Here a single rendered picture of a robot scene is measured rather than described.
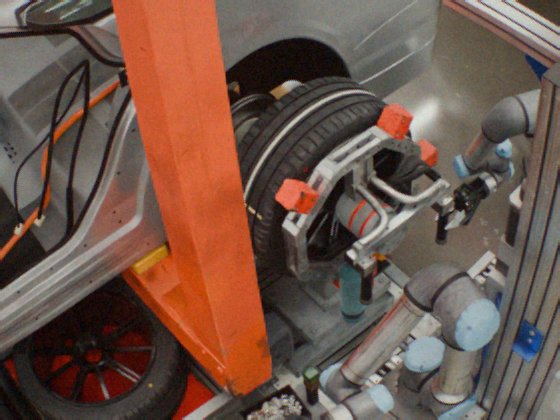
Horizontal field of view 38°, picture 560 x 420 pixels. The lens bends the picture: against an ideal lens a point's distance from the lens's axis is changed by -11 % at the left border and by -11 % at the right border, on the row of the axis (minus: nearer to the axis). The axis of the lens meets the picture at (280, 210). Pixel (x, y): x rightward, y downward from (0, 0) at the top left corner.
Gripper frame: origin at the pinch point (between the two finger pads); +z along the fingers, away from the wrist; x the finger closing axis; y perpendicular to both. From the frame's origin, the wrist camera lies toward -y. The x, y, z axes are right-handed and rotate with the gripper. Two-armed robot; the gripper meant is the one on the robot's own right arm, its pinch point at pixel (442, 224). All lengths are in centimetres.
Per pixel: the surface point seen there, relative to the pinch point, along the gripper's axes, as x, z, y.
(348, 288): -9.9, 32.8, -13.5
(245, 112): -72, 23, 14
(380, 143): -20.3, 9.3, 28.2
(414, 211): -1.9, 12.4, 15.1
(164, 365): -37, 92, -32
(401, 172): -13.2, 7.1, 19.3
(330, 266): -24.3, 28.1, -20.3
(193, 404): -30, 89, -56
